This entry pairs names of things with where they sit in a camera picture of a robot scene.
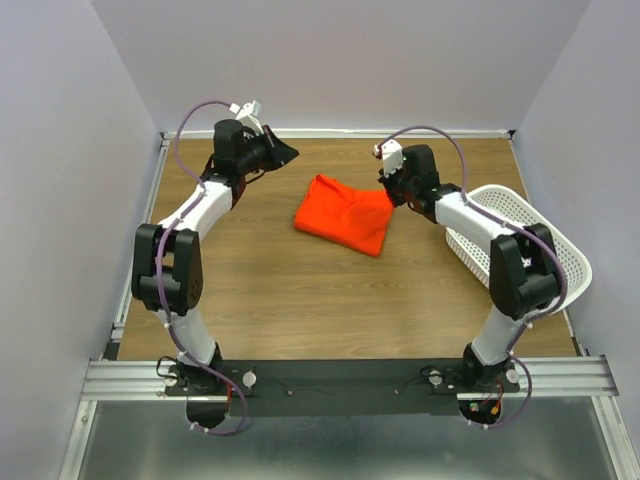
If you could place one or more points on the left white knob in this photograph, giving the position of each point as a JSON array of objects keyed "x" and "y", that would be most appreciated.
[{"x": 249, "y": 379}]

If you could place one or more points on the white plastic basket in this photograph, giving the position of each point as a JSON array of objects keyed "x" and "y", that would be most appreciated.
[{"x": 506, "y": 202}]

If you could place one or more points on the left aluminium side rail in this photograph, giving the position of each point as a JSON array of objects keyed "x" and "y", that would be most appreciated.
[{"x": 150, "y": 189}]

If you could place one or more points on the aluminium frame rail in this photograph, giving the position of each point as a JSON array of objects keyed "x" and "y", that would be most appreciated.
[{"x": 551, "y": 377}]

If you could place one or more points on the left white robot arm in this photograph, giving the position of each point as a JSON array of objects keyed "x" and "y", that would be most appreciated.
[{"x": 167, "y": 271}]

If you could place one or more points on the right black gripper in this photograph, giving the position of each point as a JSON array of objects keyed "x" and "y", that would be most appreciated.
[{"x": 386, "y": 182}]

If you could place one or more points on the white knob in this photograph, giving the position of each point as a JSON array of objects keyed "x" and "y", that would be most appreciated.
[
  {"x": 249, "y": 379},
  {"x": 435, "y": 377}
]

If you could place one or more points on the orange t shirt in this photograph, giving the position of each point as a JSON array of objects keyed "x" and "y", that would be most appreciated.
[{"x": 357, "y": 219}]

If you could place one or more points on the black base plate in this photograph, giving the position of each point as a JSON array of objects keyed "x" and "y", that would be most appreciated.
[{"x": 338, "y": 388}]

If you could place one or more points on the back aluminium edge strip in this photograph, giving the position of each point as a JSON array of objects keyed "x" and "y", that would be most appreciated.
[{"x": 329, "y": 133}]

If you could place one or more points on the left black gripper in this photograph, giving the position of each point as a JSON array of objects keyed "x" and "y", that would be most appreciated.
[{"x": 279, "y": 152}]

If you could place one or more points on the right white knob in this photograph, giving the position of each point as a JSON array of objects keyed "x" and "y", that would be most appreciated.
[{"x": 435, "y": 377}]

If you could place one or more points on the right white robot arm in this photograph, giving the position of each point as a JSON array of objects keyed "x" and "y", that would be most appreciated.
[{"x": 526, "y": 278}]

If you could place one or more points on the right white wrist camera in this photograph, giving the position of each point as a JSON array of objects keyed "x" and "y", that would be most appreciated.
[{"x": 390, "y": 153}]

